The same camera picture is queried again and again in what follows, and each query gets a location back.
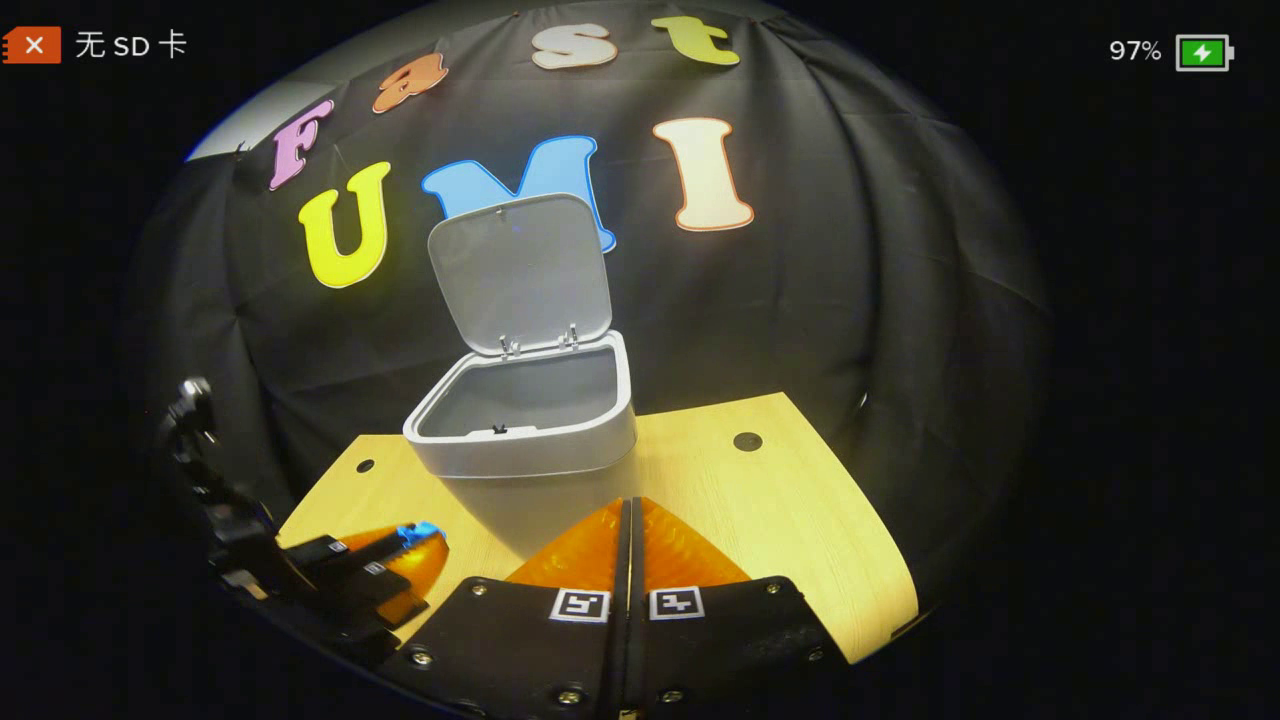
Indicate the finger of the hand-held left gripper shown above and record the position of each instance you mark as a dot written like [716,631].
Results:
[400,585]
[325,553]

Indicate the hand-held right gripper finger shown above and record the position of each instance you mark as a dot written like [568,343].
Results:
[618,650]
[640,650]

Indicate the blue paper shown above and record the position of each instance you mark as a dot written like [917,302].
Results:
[420,533]

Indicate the white desktop garbage bin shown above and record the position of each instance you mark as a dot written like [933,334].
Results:
[520,440]

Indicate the black backdrop cloth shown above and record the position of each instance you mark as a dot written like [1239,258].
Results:
[800,300]

